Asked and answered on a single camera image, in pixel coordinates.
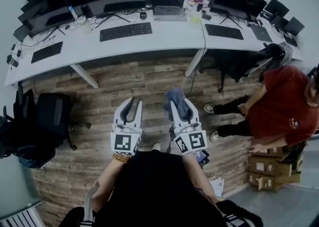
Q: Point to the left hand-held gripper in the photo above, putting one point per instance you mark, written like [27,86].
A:
[125,144]

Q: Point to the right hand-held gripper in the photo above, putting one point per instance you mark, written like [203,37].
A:
[192,141]

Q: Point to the blue-grey cloth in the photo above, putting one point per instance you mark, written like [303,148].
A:
[175,94]

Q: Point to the black keyboard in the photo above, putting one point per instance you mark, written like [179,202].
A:
[223,32]
[47,52]
[125,32]

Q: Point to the person's left forearm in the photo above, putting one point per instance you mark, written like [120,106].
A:
[109,181]

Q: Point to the person's right forearm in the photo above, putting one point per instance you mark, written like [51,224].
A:
[199,178]

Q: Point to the person's shoe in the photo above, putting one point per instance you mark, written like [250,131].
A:
[213,136]
[156,147]
[208,108]

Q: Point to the white desk leg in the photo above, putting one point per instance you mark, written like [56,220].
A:
[84,75]
[194,63]

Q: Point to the white papers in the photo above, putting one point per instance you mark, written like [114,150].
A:
[216,186]

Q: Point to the person's black clothing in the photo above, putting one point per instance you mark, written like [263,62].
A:
[154,191]

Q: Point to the black jacket on chair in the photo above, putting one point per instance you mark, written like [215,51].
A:
[251,64]

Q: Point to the yellow sticky note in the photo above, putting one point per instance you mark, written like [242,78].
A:
[196,20]

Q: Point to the small black box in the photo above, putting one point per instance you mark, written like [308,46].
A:
[206,17]

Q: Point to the cardboard boxes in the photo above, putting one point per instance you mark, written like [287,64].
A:
[271,168]

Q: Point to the white bottle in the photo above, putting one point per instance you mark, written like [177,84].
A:
[84,25]

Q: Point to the black computer mouse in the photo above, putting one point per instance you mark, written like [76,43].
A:
[142,15]

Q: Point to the closed black laptop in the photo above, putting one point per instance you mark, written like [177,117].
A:
[261,33]

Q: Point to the open grey laptop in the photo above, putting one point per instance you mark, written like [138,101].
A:
[169,4]

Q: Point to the grey garment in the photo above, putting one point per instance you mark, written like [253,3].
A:
[287,51]

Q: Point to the black webcam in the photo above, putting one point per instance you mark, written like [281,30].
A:
[12,61]

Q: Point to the small black monitor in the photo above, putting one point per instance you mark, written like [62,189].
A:
[276,7]
[294,25]

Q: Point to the white radiator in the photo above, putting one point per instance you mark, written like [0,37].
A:
[20,217]

